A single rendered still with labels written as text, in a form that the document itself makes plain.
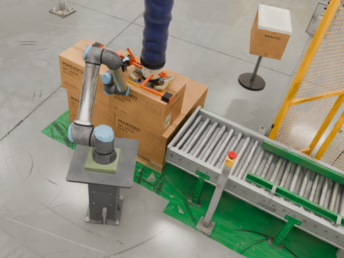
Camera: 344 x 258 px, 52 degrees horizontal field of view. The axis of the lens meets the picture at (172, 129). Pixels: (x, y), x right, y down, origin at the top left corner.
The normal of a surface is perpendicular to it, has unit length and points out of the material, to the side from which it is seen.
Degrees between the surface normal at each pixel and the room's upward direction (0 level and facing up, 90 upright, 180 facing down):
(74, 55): 0
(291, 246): 0
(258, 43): 90
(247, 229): 0
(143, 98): 90
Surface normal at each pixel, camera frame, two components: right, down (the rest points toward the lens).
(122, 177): 0.13, -0.70
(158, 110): -0.48, 0.57
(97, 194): -0.04, 0.70
